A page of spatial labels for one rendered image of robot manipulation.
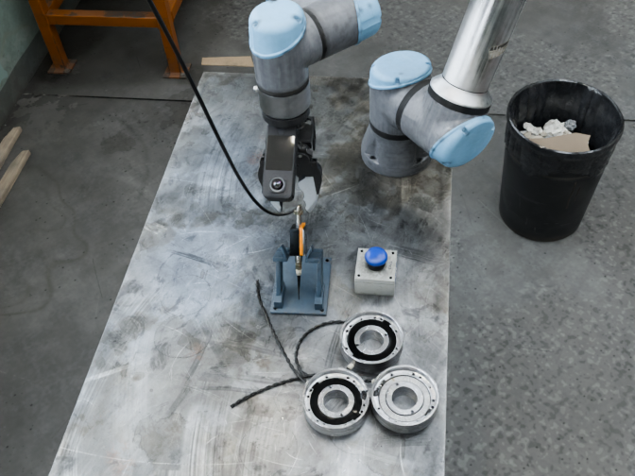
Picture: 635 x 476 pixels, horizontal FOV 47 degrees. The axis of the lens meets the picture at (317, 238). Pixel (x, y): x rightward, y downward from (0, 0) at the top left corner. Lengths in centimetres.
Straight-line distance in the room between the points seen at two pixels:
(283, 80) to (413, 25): 240
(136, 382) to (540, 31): 257
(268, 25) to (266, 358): 56
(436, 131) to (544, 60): 195
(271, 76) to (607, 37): 255
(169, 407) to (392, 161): 65
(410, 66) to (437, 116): 14
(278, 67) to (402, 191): 56
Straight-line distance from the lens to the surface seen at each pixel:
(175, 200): 151
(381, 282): 128
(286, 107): 103
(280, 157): 107
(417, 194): 147
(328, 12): 102
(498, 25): 126
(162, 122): 299
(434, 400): 117
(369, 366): 119
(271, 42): 97
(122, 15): 313
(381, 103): 141
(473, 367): 218
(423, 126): 133
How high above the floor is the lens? 186
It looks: 49 degrees down
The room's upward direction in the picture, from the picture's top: 5 degrees counter-clockwise
